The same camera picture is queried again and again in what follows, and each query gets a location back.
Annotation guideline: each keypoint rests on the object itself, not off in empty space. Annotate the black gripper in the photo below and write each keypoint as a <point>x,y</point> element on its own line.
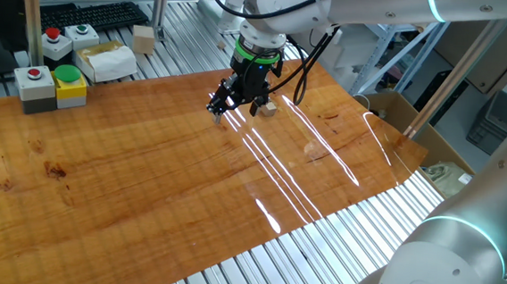
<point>253,79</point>

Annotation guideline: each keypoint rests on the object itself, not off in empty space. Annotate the small wooden block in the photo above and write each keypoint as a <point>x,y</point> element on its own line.
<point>270,110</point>

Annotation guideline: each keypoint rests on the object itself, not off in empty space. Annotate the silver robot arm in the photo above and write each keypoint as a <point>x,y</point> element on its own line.
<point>451,263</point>

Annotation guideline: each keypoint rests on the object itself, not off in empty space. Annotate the flat metal plate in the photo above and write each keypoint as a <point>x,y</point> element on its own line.
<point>209,12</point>

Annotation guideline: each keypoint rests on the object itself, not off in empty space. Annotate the large wooden cube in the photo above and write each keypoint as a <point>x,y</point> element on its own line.
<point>143,40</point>

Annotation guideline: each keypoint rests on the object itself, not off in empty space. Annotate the wood grain table mat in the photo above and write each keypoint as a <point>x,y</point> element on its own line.
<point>144,174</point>

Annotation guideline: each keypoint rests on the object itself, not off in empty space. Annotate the white foam box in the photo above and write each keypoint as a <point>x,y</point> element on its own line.
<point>354,50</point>

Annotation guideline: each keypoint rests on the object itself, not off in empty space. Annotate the white wrapped package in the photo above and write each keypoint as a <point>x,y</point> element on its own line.
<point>107,62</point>

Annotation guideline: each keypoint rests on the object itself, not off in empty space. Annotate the open cardboard box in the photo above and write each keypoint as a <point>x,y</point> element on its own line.
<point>399,109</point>

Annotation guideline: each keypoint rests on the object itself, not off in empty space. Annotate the black keyboard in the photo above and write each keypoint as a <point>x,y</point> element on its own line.
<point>97,14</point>

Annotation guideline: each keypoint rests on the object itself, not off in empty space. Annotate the white box green button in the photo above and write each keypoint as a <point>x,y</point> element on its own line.
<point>84,38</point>

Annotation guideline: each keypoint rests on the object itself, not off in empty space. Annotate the yellow box green button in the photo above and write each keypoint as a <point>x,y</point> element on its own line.
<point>71,91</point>

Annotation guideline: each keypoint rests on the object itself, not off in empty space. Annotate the black case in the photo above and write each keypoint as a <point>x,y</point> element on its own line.
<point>426,95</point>

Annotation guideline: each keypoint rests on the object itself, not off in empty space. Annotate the white box red button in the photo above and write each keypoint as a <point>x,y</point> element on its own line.
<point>56,47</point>

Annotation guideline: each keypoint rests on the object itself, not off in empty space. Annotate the grey box red button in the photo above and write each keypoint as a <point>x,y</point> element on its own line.
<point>35,91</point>

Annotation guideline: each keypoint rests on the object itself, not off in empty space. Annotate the slanted wood and metal beam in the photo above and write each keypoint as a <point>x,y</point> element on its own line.
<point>455,77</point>

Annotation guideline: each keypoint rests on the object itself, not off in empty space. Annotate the clear plastic bag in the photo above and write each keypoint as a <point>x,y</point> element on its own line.
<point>445,175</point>

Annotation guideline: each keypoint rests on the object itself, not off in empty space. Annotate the brown wooden cabinet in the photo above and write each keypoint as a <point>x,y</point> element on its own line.
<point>487,55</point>

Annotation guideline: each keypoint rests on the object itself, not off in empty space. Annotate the black plastic crate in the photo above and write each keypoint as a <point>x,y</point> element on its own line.
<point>496,127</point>

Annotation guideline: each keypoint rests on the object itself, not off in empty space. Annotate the white pedestal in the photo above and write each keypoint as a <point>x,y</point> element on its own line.
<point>232,2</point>

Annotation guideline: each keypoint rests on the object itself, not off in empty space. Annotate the aluminium profile post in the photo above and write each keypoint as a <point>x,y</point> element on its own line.
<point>159,5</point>
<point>31,19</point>

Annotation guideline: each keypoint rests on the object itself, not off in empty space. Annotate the white metal shelf frame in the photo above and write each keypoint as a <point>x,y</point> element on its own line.
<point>420,57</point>

